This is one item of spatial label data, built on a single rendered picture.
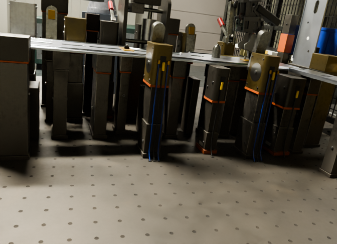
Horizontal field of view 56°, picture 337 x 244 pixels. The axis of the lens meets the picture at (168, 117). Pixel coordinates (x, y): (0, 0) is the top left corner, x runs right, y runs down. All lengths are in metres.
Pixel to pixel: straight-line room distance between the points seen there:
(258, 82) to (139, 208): 0.55
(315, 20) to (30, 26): 1.06
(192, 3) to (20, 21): 7.61
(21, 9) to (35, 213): 0.70
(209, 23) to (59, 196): 8.23
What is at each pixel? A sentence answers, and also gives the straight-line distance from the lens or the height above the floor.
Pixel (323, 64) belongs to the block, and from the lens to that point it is 1.32.
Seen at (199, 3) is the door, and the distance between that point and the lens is 8.72.
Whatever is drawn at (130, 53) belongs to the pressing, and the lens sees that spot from 1.03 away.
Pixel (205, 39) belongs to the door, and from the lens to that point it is 8.83.
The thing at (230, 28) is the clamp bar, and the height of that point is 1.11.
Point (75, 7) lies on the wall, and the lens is 8.25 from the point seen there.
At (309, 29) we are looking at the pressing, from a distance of 1.44.
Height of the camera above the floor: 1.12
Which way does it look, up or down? 17 degrees down
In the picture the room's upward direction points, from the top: 7 degrees clockwise
